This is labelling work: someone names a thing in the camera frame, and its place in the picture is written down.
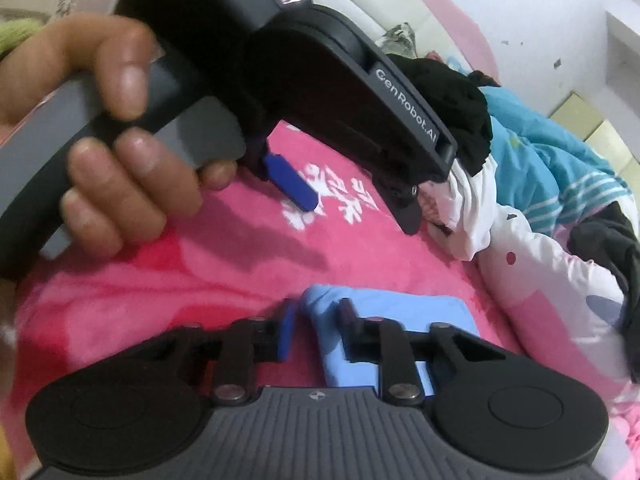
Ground pink and white headboard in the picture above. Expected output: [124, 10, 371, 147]
[275, 0, 501, 86]

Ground pink patchwork quilt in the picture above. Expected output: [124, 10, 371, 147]
[475, 200, 640, 480]

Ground teal striped garment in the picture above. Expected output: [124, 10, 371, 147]
[445, 55, 628, 233]

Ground green plaid pillow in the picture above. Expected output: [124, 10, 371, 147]
[375, 22, 426, 61]

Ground dark grey garment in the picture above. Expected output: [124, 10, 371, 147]
[570, 200, 640, 311]

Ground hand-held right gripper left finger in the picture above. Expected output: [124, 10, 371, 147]
[139, 299, 297, 408]

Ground person's left hand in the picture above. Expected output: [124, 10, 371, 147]
[0, 12, 239, 260]

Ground light blue shirt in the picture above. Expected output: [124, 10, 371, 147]
[300, 284, 481, 397]

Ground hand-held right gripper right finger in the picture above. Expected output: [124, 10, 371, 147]
[338, 298, 507, 407]

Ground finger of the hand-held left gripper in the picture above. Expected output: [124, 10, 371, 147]
[374, 172, 427, 237]
[259, 151, 322, 213]

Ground pink floral blanket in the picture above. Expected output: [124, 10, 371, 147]
[0, 85, 551, 480]

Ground white garment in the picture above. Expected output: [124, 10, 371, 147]
[420, 152, 501, 261]

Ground black garment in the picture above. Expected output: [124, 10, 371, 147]
[385, 57, 495, 176]

